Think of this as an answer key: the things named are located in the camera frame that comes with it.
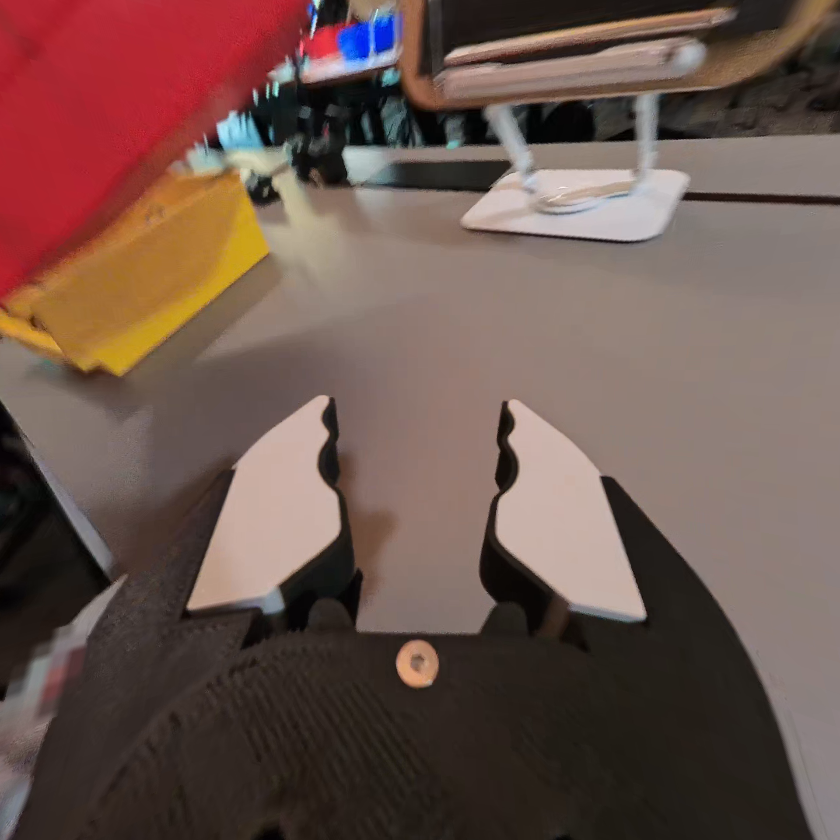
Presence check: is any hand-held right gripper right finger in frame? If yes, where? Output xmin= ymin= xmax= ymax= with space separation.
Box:
xmin=479 ymin=399 xmax=648 ymax=634

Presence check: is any yellow plastic bin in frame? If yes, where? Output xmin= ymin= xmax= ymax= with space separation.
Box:
xmin=0 ymin=167 xmax=272 ymax=378

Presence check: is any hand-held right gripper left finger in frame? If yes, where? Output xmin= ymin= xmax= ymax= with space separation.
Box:
xmin=186 ymin=394 xmax=363 ymax=618

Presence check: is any blue storage bin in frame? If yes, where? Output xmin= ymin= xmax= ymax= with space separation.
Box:
xmin=338 ymin=14 xmax=399 ymax=61

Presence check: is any grey desk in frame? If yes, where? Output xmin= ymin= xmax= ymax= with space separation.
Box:
xmin=0 ymin=134 xmax=840 ymax=840

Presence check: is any black strapped device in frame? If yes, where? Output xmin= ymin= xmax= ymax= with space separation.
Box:
xmin=190 ymin=105 xmax=352 ymax=224

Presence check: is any red plastic bin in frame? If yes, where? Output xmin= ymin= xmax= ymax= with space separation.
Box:
xmin=0 ymin=0 xmax=315 ymax=304

